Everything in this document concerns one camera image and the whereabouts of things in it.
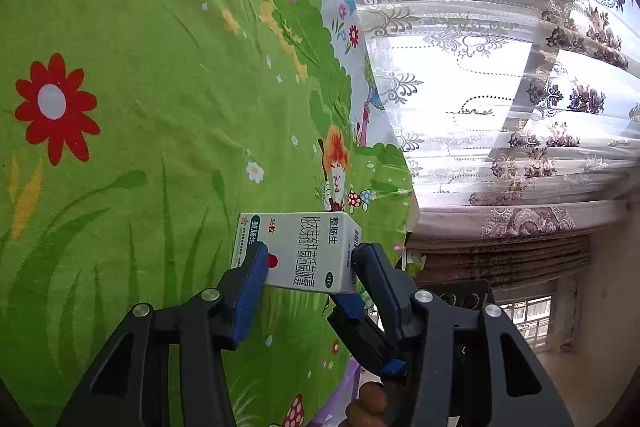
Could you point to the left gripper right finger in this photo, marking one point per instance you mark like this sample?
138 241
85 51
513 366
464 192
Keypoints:
521 393

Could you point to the green tissue pack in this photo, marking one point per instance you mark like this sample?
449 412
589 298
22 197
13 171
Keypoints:
415 263

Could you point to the pink patterned curtain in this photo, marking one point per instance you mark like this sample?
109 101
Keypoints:
509 246

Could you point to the tall white medicine box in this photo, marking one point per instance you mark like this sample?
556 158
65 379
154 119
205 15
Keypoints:
307 251

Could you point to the purple cardboard storage box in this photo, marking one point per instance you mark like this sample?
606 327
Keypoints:
333 411

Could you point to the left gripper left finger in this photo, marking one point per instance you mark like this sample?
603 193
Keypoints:
127 383

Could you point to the person's right hand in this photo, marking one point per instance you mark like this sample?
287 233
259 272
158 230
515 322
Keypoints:
369 408

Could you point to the green cartoon tablecloth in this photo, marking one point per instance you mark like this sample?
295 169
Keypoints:
135 133

